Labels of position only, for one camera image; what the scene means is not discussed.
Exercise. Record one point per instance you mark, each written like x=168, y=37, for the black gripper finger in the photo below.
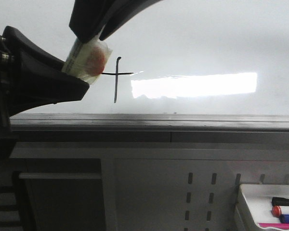
x=91, y=17
x=37, y=78

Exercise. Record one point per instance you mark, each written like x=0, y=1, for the white black-tipped whiteboard marker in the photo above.
x=87, y=61

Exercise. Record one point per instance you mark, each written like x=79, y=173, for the white glossy whiteboard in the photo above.
x=214, y=57

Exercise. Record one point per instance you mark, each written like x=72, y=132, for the white slotted pegboard panel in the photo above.
x=181, y=195

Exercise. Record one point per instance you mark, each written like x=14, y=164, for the white plastic storage tray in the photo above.
x=254, y=206

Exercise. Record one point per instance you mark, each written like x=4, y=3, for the red capped marker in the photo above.
x=278, y=210

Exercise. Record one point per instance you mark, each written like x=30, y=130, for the dark whiteboard frame ledge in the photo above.
x=259, y=129

